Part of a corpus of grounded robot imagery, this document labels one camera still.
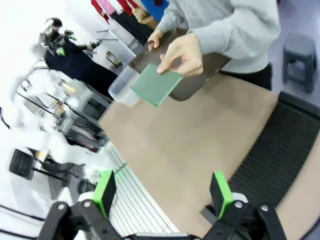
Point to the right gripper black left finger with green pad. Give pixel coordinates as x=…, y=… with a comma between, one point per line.
x=103, y=192

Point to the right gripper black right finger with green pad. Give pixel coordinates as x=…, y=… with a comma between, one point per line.
x=221, y=195

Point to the dark brown plastic tray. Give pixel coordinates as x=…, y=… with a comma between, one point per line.
x=195, y=85

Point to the green PCB board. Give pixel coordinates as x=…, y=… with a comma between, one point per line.
x=152, y=87

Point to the person's right forearm grey sleeve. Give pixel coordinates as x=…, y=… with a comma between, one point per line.
x=172, y=17

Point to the person's left forearm grey sleeve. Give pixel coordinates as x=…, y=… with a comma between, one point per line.
x=232, y=42

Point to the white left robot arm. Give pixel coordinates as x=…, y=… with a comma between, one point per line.
x=57, y=145

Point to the person's left hand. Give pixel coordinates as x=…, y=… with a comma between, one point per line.
x=187, y=55

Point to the person's right hand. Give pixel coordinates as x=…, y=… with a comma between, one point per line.
x=155, y=38

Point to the black slotted PCB rack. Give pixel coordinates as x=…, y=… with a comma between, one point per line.
x=275, y=150

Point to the black flat box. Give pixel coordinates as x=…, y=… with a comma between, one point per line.
x=21, y=163

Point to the clear plastic box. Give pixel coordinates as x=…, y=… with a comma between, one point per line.
x=122, y=87

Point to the background person in black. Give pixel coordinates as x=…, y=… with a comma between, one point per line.
x=70, y=62

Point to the grey plastic stool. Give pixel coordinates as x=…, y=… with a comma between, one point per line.
x=300, y=45

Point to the person's body grey hoodie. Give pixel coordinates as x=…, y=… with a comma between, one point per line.
x=212, y=10

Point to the slotted aluminium base plate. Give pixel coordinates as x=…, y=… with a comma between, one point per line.
x=135, y=200

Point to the aluminium frame stand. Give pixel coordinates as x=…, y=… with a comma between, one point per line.
x=85, y=105

